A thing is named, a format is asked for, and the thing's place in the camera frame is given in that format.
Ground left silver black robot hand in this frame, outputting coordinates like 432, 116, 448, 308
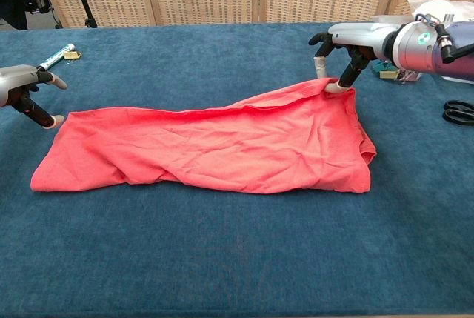
0, 64, 69, 130

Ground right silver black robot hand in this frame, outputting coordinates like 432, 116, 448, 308
308, 21, 399, 95

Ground coral red t-shirt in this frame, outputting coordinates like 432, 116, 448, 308
30, 77, 378, 195

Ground frosted bag with red garment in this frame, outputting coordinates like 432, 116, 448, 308
372, 13, 414, 25

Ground clear jar of binder clips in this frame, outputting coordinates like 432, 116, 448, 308
370, 59, 423, 82

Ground white marker pen black cap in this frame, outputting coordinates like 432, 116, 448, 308
39, 43, 76, 70

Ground blue carpet table mat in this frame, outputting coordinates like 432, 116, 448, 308
0, 21, 474, 315

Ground black-handled scissors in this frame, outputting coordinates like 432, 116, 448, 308
442, 99, 474, 126

